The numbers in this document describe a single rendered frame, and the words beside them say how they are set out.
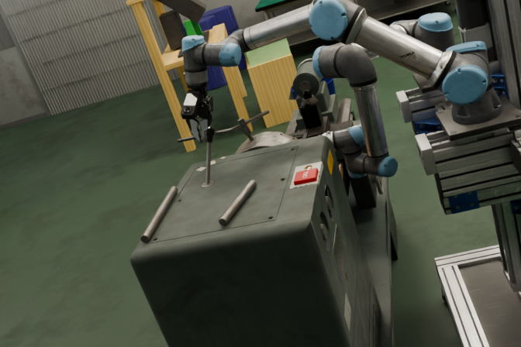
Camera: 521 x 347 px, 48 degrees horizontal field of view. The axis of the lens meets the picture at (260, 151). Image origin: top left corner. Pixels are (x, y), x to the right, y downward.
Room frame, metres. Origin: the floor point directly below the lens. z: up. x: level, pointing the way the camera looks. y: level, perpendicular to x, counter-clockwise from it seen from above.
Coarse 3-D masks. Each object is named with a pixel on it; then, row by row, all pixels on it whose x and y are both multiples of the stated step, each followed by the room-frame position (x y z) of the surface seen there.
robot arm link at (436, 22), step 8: (424, 16) 2.21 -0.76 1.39; (432, 16) 2.19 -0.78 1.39; (440, 16) 2.16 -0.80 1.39; (448, 16) 2.16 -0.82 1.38; (416, 24) 2.22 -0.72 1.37; (424, 24) 2.16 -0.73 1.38; (432, 24) 2.14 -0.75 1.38; (440, 24) 2.13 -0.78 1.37; (448, 24) 2.14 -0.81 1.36; (416, 32) 2.20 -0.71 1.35; (424, 32) 2.16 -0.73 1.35; (432, 32) 2.14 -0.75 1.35; (440, 32) 2.12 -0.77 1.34; (448, 32) 2.13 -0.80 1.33; (424, 40) 2.17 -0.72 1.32; (432, 40) 2.14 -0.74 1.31; (440, 40) 2.13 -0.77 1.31; (448, 40) 2.13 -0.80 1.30; (440, 48) 2.13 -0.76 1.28
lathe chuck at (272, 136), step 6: (264, 132) 1.97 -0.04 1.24; (270, 132) 1.96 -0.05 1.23; (276, 132) 1.95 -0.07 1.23; (258, 138) 1.93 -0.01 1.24; (264, 138) 1.91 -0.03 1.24; (270, 138) 1.91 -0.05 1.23; (276, 138) 1.90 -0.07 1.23; (282, 138) 1.91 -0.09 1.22; (288, 138) 1.92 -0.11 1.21; (294, 138) 1.94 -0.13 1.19; (246, 144) 1.93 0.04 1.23
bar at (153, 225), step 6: (168, 192) 1.61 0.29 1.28; (174, 192) 1.61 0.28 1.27; (168, 198) 1.57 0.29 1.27; (162, 204) 1.53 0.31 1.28; (168, 204) 1.54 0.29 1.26; (162, 210) 1.50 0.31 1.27; (156, 216) 1.47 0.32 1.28; (162, 216) 1.48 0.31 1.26; (150, 222) 1.43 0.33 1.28; (156, 222) 1.44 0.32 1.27; (150, 228) 1.40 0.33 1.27; (144, 234) 1.38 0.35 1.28; (150, 234) 1.39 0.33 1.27; (144, 240) 1.37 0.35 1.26
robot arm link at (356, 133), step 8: (352, 128) 2.05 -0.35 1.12; (360, 128) 2.03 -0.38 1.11; (336, 136) 2.04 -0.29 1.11; (344, 136) 2.03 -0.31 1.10; (352, 136) 2.02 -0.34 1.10; (360, 136) 2.01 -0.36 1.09; (336, 144) 2.04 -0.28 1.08; (344, 144) 2.03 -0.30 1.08; (352, 144) 2.02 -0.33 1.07; (360, 144) 2.02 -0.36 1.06; (344, 152) 2.04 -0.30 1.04; (352, 152) 2.02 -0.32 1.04
